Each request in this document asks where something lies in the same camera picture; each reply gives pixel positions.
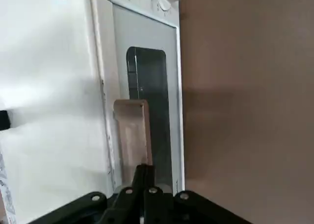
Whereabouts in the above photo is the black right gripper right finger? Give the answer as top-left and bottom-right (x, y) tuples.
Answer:
(145, 164), (254, 224)

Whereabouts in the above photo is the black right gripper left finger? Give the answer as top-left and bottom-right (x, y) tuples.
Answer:
(29, 164), (146, 224)

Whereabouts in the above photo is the beige oven door handle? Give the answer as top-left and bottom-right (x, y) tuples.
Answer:
(113, 99), (154, 188)

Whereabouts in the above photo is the white oven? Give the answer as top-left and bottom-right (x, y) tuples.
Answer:
(0, 0), (187, 224)

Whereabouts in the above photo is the white oven knob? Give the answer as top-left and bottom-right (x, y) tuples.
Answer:
(150, 0), (173, 12)

